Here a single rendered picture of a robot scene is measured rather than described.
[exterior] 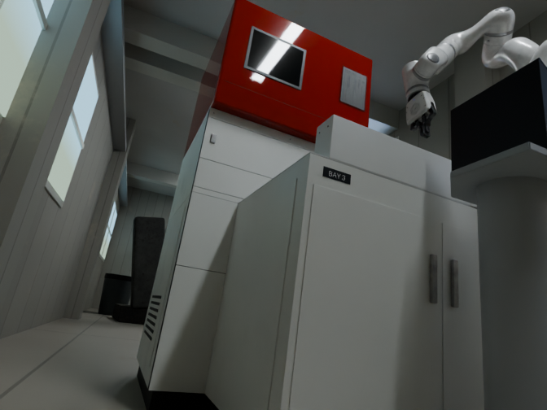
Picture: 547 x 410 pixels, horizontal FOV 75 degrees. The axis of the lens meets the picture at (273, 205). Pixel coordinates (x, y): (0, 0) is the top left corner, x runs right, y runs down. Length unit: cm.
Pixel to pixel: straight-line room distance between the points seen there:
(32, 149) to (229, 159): 88
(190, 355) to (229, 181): 70
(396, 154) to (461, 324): 54
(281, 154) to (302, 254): 86
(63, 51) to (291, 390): 182
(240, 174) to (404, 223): 76
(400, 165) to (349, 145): 19
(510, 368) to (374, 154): 62
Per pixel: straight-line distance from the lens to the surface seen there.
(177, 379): 146
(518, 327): 100
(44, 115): 197
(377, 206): 105
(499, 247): 103
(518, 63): 163
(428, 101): 139
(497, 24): 178
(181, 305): 142
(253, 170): 159
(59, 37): 217
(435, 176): 125
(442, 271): 118
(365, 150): 108
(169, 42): 379
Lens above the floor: 38
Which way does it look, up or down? 17 degrees up
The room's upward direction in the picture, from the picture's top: 8 degrees clockwise
